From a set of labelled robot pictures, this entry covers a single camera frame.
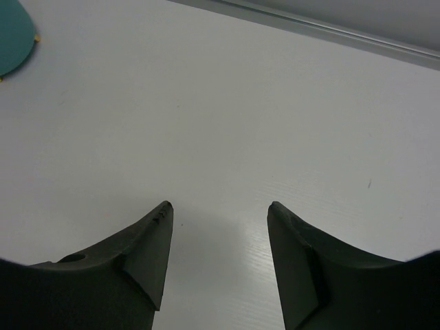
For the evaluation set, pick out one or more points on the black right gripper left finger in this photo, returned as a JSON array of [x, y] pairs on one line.
[[117, 283]]

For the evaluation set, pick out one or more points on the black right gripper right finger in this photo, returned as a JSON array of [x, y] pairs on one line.
[[325, 283]]

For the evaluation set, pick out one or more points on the teal round divided container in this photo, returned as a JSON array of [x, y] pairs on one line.
[[18, 36]]

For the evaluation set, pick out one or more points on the aluminium frame rail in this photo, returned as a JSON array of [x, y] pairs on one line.
[[404, 30]]

